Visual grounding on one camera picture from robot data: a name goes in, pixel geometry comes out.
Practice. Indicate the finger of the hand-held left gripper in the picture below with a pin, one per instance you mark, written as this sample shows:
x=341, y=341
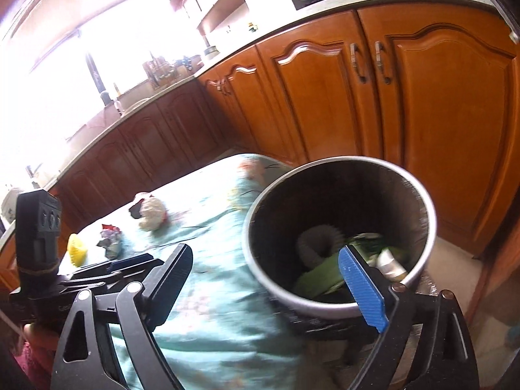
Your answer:
x=130, y=262
x=113, y=280

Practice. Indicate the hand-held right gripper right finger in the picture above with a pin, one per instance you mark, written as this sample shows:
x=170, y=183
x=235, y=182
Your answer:
x=363, y=292

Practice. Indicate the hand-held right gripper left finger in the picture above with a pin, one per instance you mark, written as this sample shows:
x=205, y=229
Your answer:
x=170, y=276

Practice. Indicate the white rimmed trash bin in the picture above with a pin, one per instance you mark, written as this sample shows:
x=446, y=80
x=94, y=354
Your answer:
x=317, y=305

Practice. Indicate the large white foam fruit net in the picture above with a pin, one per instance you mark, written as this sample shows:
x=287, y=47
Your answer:
x=315, y=243

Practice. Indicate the person's left forearm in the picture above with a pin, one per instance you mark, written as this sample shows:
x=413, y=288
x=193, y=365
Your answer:
x=38, y=333

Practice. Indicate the crumpled foil wrapper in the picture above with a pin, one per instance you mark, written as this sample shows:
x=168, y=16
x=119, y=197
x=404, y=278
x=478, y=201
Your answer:
x=110, y=243

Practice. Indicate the white rice cooker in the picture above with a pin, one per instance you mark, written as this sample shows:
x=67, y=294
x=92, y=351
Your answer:
x=9, y=207

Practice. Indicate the yellow foam fruit net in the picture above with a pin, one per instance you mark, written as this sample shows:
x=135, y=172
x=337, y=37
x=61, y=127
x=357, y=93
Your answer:
x=77, y=250

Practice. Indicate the black plastic bag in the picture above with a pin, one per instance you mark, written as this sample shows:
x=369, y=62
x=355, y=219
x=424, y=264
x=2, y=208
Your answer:
x=325, y=327

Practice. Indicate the white crumpled wrapper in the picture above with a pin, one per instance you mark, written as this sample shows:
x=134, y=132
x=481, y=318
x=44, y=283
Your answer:
x=153, y=213

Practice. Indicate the teal floral tablecloth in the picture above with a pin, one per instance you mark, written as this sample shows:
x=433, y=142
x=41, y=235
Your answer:
x=227, y=313

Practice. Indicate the chrome faucet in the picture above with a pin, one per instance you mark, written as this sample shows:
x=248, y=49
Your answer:
x=118, y=101

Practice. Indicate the kitchen window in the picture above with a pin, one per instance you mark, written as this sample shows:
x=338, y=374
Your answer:
x=61, y=69

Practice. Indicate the wooden base cabinets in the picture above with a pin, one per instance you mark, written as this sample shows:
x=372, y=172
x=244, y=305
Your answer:
x=406, y=122

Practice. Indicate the dark kitchen utensils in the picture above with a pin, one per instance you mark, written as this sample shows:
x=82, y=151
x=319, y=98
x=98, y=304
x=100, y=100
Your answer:
x=187, y=61

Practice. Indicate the white lidded pot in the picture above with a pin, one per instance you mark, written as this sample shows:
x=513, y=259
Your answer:
x=211, y=48

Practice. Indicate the condiment bottles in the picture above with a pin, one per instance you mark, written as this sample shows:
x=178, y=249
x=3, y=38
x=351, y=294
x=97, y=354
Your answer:
x=253, y=27

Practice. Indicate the speckled kitchen countertop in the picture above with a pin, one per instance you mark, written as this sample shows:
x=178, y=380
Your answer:
x=365, y=2

